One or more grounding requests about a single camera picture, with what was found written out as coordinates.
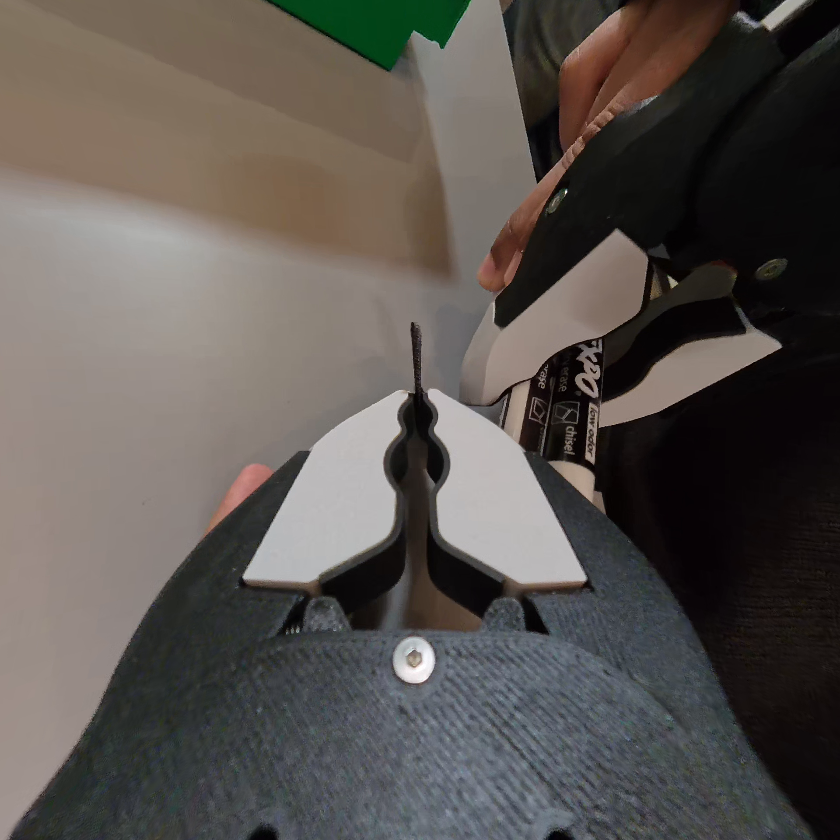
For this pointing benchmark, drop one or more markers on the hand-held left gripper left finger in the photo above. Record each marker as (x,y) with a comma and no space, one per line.
(328,518)

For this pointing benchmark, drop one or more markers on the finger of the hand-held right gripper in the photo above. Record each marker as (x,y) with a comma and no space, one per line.
(722,358)
(577,295)

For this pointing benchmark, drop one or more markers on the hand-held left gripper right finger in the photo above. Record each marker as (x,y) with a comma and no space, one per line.
(505,518)

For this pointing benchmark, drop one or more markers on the black dry-erase marker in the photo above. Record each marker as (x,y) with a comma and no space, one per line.
(535,420)
(577,426)

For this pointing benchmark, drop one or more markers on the person's right hand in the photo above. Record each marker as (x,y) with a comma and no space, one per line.
(610,65)

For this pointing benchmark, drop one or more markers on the green plastic bin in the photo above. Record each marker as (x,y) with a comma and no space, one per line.
(367,26)

